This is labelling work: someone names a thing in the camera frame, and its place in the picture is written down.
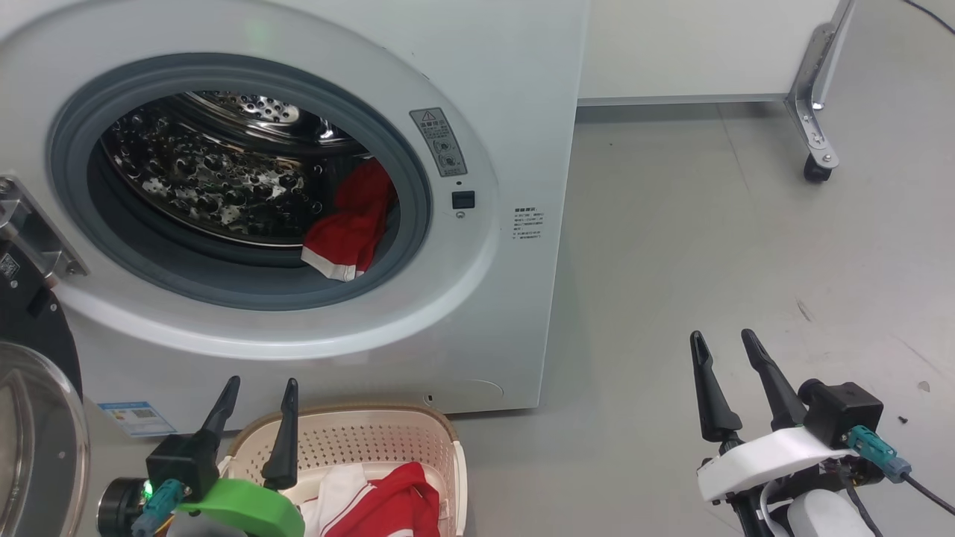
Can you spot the grey warning sticker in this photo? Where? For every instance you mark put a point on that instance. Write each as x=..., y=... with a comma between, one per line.
x=440, y=142

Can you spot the blue energy label sticker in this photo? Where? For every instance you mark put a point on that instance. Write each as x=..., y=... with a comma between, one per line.
x=138, y=419

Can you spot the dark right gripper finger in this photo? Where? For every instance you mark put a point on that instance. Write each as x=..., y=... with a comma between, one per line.
x=716, y=410
x=783, y=399

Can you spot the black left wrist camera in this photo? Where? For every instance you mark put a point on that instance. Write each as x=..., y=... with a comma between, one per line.
x=175, y=459

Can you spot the cream perforated laundry basket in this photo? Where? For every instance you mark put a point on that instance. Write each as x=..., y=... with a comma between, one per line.
x=358, y=440

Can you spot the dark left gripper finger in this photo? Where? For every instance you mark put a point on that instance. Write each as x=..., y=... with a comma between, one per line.
x=283, y=462
x=216, y=429

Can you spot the perforated steel washer drum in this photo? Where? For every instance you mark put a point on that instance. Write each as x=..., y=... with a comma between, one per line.
x=209, y=179

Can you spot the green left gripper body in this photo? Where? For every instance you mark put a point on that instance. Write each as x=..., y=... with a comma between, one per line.
x=254, y=507

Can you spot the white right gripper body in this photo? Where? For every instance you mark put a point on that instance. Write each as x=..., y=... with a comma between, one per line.
x=761, y=459

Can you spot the metal leg with caster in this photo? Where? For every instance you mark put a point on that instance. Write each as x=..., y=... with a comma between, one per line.
x=813, y=112

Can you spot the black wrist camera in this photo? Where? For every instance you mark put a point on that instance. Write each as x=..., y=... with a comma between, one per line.
x=175, y=459
x=843, y=414

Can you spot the round glass washing machine door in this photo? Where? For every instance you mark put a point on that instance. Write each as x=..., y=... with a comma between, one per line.
x=30, y=447

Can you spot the red garment white trim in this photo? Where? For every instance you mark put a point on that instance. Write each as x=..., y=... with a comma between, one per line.
x=388, y=500
x=351, y=231

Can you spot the white washing machine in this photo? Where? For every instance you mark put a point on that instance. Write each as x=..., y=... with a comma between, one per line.
x=507, y=112

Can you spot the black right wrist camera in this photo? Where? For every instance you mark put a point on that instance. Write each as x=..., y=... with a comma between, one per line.
x=843, y=414

